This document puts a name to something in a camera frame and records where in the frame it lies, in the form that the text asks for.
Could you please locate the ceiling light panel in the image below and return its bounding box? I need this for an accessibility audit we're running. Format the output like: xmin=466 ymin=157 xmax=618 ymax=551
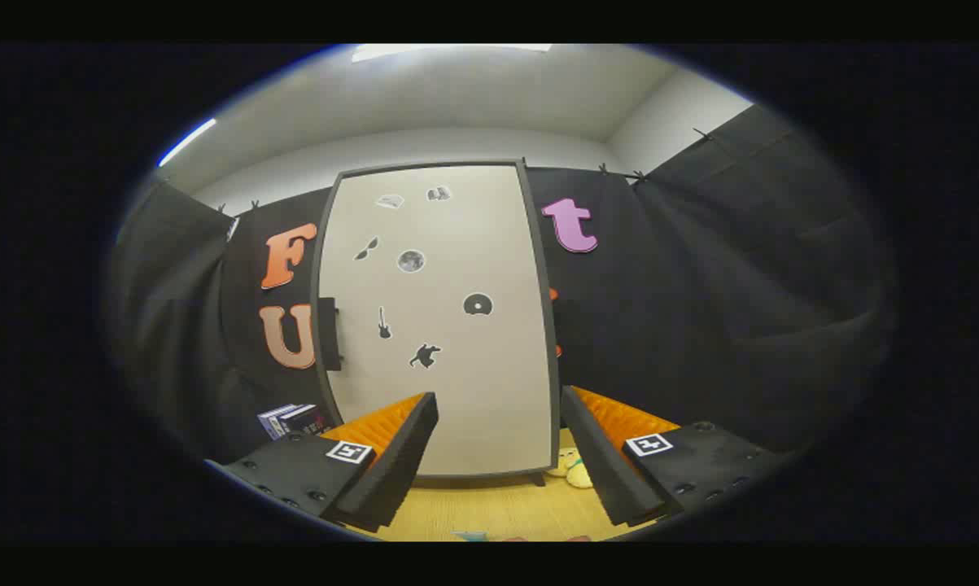
xmin=157 ymin=118 xmax=217 ymax=168
xmin=351 ymin=44 xmax=553 ymax=63

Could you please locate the black backdrop cloth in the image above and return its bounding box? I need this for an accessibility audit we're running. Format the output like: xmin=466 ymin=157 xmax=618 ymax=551
xmin=107 ymin=104 xmax=897 ymax=465

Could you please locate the beige cabinet door black handle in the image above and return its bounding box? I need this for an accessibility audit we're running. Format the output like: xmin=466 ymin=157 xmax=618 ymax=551
xmin=317 ymin=163 xmax=557 ymax=479

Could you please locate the stack of books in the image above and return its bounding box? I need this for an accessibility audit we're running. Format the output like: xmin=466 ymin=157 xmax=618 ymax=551
xmin=257 ymin=403 xmax=331 ymax=440

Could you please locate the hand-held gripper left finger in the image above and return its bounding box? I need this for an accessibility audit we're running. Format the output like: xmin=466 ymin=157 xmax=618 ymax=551
xmin=206 ymin=391 xmax=439 ymax=534

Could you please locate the yellow plush toy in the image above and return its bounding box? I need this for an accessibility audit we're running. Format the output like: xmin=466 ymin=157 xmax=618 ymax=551
xmin=546 ymin=448 xmax=594 ymax=489

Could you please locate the grey cabinet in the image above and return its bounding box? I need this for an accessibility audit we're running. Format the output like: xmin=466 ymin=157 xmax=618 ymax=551
xmin=310 ymin=159 xmax=563 ymax=488

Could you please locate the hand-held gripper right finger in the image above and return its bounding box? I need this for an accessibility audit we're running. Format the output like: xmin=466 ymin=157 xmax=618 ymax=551
xmin=560 ymin=385 xmax=791 ymax=528

